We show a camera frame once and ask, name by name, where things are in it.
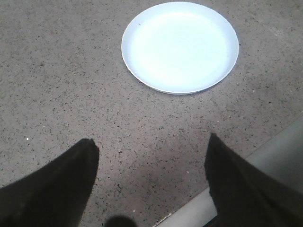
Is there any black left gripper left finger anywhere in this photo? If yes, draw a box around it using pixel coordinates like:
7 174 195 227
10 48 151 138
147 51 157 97
0 139 99 227

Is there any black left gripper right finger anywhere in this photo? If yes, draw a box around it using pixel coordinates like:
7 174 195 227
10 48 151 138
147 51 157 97
204 133 303 227

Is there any light blue round plate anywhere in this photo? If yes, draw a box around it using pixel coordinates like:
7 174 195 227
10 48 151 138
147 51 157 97
121 2 239 95

